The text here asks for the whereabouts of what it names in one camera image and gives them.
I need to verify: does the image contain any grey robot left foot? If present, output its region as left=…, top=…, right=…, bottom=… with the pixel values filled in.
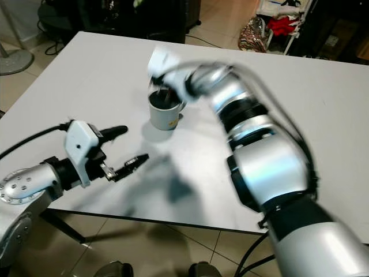
left=94, top=261, right=133, bottom=277

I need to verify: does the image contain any black cabinet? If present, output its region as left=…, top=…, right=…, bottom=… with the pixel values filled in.
left=81, top=0, right=202, bottom=44

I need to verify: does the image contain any woven patterned basket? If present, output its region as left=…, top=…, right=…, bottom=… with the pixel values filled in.
left=238, top=16, right=269, bottom=54

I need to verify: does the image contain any white rack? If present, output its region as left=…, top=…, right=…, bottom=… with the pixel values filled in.
left=257, top=0, right=318, bottom=55

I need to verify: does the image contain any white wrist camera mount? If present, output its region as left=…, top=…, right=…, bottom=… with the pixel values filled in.
left=148, top=46, right=194, bottom=104
left=66, top=119, right=100, bottom=186

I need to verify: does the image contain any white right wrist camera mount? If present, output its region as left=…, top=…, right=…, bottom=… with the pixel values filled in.
left=148, top=46, right=194, bottom=104

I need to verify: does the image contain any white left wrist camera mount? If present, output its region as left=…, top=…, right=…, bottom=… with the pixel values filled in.
left=66, top=119, right=100, bottom=186

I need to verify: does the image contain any black table leg frame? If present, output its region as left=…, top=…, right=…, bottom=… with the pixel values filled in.
left=39, top=209, right=88, bottom=245

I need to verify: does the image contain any grey cup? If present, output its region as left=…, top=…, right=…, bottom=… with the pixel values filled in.
left=148, top=91, right=184, bottom=131

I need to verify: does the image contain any grey robot right foot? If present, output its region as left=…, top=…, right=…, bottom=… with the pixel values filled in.
left=187, top=262, right=223, bottom=277

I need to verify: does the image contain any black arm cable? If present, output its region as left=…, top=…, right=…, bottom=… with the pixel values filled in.
left=231, top=231, right=280, bottom=277
left=0, top=122, right=74, bottom=159

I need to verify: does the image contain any dark shelf unit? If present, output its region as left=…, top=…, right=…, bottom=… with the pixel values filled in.
left=288, top=0, right=369, bottom=65

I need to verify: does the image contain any grey robot foot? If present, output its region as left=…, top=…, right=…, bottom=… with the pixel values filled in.
left=94, top=261, right=133, bottom=277
left=187, top=262, right=223, bottom=277

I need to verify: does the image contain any black low stand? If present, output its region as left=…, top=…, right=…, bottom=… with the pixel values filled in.
left=37, top=0, right=87, bottom=50

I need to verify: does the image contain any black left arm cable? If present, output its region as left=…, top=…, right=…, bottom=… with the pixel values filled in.
left=0, top=122, right=74, bottom=159

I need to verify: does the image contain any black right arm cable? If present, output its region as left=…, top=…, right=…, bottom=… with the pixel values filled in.
left=231, top=231, right=280, bottom=277

